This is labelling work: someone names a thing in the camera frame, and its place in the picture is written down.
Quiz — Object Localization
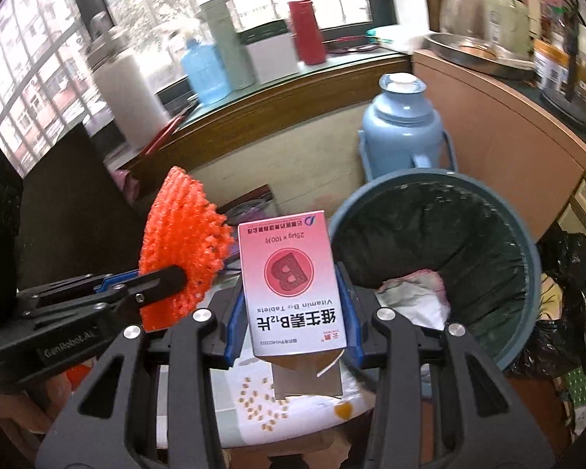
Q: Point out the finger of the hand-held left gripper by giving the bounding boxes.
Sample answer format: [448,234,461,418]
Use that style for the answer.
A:
[17,270,140,316]
[95,265,187,323]

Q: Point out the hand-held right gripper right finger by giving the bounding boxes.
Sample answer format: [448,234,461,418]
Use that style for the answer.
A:
[334,263,556,469]

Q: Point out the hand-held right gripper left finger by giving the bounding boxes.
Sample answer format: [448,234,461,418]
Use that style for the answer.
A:
[34,278,249,469]

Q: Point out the orange foam net sleeve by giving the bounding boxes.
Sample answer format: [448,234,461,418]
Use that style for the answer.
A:
[138,166,236,330]

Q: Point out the white paper sheet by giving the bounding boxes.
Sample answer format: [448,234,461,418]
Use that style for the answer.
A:
[376,288,452,333]

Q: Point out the pink medicine box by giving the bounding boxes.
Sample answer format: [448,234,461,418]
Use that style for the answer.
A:
[238,210,347,399]

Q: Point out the blue bin with black liner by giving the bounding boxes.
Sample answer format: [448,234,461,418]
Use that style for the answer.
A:
[329,168,543,372]

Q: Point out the black computer monitor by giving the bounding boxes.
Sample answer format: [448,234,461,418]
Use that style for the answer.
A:
[14,122,150,299]

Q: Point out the small pink cloth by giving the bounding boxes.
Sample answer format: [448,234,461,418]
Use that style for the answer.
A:
[114,168,140,196]

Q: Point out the scattered yellow pills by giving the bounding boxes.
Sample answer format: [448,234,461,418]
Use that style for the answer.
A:
[237,376,291,433]

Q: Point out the flower printed table cover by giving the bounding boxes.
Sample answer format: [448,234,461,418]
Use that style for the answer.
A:
[156,274,377,450]

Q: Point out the large white water bottle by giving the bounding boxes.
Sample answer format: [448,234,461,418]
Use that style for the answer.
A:
[89,12,169,150]

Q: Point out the blue thermos flask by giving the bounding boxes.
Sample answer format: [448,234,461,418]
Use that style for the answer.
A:
[357,72,457,181]

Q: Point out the blue ribbed spray bottle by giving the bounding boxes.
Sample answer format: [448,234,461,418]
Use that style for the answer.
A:
[180,34,232,106]

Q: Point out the black plastic bag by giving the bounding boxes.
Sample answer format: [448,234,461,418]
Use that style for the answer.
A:
[508,227,586,379]

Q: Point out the light wooden cabinet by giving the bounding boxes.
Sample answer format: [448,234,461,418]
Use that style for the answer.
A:
[413,49,586,242]

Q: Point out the pale green thermos bottle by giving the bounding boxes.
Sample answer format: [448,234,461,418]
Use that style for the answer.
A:
[198,0,255,91]

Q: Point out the white cardboard box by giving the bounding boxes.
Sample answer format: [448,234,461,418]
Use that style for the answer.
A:
[244,34,301,81]

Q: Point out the dark framed glasses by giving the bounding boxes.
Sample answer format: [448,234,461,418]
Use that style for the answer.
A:
[325,36,379,54]

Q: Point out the red drinking bottle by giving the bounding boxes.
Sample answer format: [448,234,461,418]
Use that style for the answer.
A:
[288,0,328,65]

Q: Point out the metal tray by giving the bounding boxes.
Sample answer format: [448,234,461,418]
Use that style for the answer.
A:
[424,32,538,79]

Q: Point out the white green packet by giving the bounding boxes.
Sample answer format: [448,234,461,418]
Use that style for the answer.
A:
[366,24,425,54]

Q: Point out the white labelled can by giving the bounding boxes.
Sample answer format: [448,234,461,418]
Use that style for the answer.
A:
[534,39,572,93]

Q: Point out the clear glass jug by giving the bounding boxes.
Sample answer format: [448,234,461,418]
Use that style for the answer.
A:
[439,0,499,47]

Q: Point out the pale green kettle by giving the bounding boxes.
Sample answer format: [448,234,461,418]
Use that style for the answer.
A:
[483,0,543,54]

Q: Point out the red handled pliers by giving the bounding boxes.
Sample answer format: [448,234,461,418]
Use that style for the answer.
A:
[141,115,189,157]

